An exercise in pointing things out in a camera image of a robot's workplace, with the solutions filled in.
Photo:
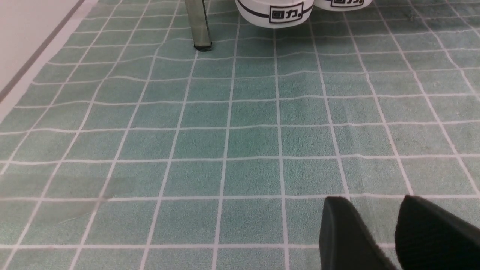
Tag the black white canvas sneaker left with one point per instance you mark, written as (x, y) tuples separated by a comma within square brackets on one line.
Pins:
[(275, 14)]

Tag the silver metal shoe rack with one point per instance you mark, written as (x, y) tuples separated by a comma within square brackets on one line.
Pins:
[(196, 14)]

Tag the black white canvas sneaker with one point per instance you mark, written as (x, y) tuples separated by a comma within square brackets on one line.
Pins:
[(342, 5), (275, 14)]

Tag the green checkered floor mat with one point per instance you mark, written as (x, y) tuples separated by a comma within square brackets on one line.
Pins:
[(131, 150)]

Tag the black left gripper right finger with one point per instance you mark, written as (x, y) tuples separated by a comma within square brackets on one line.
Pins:
[(427, 237)]

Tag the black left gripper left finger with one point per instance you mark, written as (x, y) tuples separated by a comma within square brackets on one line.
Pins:
[(345, 243)]

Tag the black white canvas sneaker right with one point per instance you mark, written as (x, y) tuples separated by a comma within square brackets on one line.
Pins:
[(342, 5)]

